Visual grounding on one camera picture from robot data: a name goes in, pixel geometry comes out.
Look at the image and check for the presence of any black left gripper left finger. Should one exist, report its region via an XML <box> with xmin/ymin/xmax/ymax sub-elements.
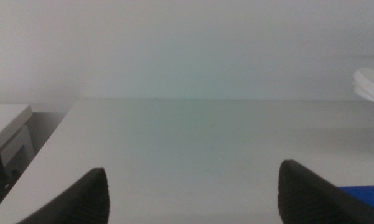
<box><xmin>16</xmin><ymin>167</ymin><xmax>110</xmax><ymax>224</ymax></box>

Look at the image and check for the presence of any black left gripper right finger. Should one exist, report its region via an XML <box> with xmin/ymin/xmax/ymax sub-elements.
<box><xmin>278</xmin><ymin>159</ymin><xmax>374</xmax><ymax>224</ymax></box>

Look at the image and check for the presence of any white shoe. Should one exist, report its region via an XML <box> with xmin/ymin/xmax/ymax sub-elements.
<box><xmin>353</xmin><ymin>58</ymin><xmax>374</xmax><ymax>106</ymax></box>

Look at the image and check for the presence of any blue mat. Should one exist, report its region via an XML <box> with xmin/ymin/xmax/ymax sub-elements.
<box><xmin>338</xmin><ymin>185</ymin><xmax>374</xmax><ymax>214</ymax></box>

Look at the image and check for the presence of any white side cabinet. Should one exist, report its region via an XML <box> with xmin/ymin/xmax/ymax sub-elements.
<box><xmin>0</xmin><ymin>103</ymin><xmax>35</xmax><ymax>175</ymax></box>

